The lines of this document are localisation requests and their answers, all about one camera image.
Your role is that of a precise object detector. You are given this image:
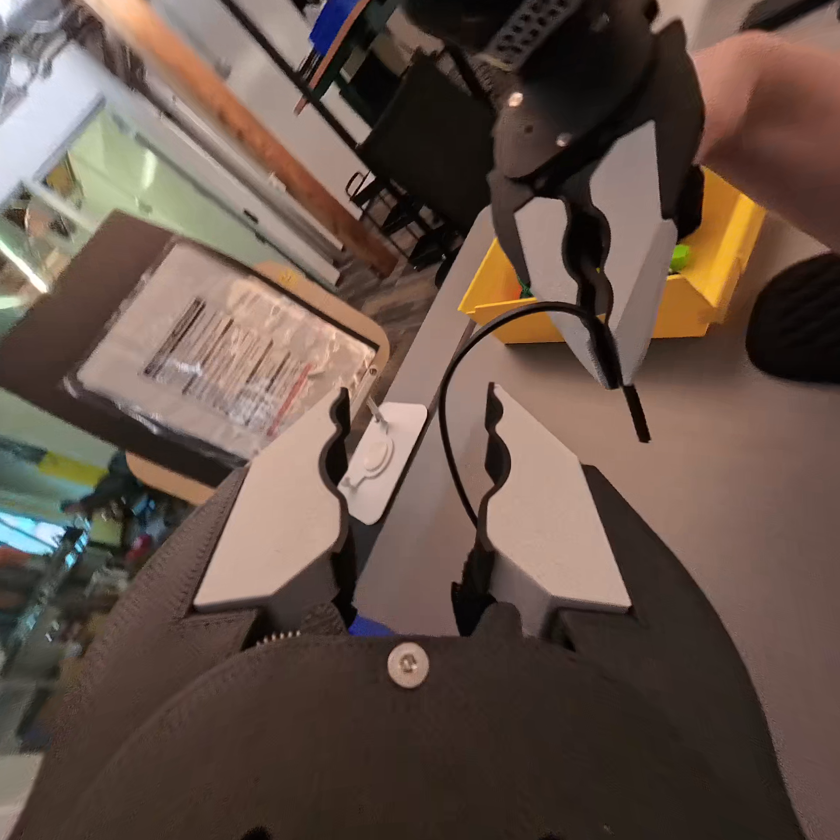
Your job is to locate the black cable tie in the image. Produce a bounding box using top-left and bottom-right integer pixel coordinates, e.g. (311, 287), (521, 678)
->
(438, 301), (652, 529)

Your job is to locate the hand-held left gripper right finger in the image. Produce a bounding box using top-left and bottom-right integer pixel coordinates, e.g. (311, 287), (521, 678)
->
(476, 382), (634, 627)

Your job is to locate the yellow plastic bin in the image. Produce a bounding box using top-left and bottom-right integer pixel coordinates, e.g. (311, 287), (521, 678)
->
(458, 167), (767, 345)

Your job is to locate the blue storage bin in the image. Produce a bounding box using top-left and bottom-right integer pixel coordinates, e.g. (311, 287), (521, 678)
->
(308, 0), (361, 53)

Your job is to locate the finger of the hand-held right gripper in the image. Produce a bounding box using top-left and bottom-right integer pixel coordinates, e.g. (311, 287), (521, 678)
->
(587, 120), (680, 388)
(512, 196), (624, 391)

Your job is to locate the wooden support post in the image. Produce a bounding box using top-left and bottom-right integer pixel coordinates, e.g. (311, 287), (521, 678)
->
(79, 0), (401, 280)

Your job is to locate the white board stand base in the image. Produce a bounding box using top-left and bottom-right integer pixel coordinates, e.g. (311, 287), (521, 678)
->
(338, 377), (429, 526)

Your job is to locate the instruction sheet display board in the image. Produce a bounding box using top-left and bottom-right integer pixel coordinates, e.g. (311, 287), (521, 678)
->
(0, 210), (391, 490)

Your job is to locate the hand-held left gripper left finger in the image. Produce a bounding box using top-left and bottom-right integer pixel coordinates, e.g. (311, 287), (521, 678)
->
(193, 387), (358, 634)

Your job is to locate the black office chair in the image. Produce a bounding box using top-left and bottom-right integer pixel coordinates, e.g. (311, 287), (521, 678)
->
(357, 49), (503, 270)

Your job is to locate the person's right forearm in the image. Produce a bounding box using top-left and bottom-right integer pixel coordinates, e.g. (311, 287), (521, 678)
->
(692, 29), (840, 253)

